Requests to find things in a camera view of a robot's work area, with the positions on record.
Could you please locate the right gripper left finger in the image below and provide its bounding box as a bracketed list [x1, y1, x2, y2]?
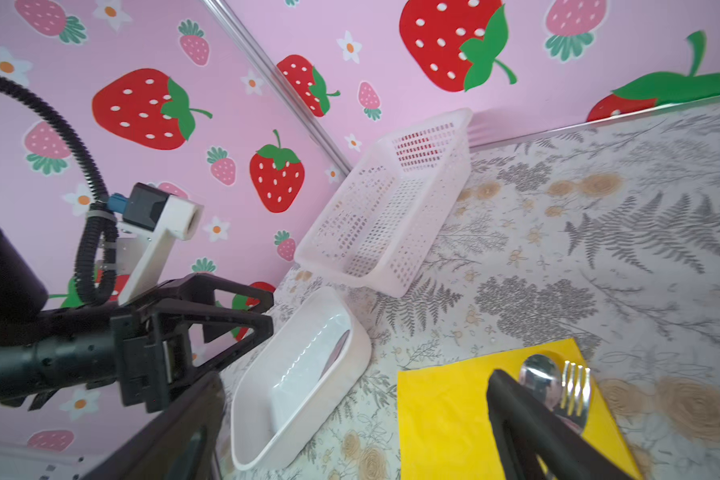
[84, 373, 225, 479]

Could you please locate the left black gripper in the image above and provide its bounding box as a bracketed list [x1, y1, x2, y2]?
[0, 273, 274, 413]

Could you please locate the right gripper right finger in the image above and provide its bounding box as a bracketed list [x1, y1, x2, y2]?
[486, 369, 628, 479]

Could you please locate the silver spoon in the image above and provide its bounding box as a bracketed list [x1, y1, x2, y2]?
[518, 354, 565, 414]

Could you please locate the silver fork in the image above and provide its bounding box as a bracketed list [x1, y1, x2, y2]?
[553, 360, 593, 435]

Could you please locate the yellow paper napkin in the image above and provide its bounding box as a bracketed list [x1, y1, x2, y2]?
[396, 337, 644, 480]

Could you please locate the white plastic tray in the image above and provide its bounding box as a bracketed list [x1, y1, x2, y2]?
[230, 287, 372, 471]

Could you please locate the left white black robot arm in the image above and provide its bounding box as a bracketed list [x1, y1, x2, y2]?
[0, 229, 274, 413]

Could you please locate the white perforated plastic basket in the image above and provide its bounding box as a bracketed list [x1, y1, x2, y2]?
[295, 109, 473, 298]

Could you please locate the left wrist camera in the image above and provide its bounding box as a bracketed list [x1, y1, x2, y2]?
[107, 183, 204, 305]

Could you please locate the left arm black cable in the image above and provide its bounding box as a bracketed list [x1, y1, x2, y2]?
[0, 67, 120, 307]

